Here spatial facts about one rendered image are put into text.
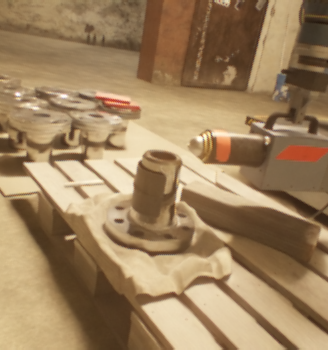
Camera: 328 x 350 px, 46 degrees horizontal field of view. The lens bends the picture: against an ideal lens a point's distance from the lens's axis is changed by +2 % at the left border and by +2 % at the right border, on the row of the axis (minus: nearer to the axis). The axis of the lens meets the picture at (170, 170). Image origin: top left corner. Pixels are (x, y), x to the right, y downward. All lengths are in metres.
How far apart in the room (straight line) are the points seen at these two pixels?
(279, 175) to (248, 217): 0.18
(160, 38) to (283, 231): 4.45
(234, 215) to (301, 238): 0.21
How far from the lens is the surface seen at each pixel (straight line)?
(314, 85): 1.13
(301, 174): 1.20
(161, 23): 5.42
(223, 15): 6.00
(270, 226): 1.23
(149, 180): 1.02
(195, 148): 1.06
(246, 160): 1.11
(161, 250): 1.04
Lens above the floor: 0.71
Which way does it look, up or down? 19 degrees down
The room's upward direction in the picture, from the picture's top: 11 degrees clockwise
